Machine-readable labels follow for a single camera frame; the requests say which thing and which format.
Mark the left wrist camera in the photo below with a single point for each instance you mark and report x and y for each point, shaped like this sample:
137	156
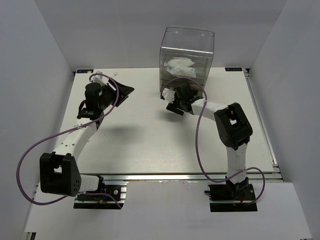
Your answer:
97	78

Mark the white cotton pad packet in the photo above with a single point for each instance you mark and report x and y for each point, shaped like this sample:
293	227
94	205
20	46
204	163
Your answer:
179	62
188	72

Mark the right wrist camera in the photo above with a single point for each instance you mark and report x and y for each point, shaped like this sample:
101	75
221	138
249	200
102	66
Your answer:
168	95

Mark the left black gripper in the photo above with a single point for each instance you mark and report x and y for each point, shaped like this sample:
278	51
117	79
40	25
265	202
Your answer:
123	92

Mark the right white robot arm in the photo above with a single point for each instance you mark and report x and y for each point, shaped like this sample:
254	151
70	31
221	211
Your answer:
233	127

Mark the clear acrylic drawer organizer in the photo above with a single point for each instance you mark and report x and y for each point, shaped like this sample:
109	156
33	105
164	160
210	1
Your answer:
186	55

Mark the blue label sticker right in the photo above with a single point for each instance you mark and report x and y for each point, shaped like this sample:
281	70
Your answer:
233	69

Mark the aluminium table rail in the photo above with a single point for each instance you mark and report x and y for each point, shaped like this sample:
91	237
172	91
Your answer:
168	177

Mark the blue label sticker left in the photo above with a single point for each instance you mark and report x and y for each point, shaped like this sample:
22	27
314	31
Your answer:
84	71

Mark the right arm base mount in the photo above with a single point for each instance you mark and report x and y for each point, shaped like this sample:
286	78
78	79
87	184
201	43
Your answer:
222	199

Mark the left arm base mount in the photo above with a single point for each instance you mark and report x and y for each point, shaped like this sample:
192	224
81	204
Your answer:
111	196

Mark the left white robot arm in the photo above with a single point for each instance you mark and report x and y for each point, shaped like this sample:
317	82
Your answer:
59	172

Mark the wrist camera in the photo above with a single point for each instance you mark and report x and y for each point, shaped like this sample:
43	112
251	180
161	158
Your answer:
97	78
168	95

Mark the blue label sticker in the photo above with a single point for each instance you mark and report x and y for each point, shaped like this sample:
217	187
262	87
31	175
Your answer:
84	71
233	69

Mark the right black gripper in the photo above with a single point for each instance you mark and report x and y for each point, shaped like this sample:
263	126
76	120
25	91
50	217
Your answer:
172	107

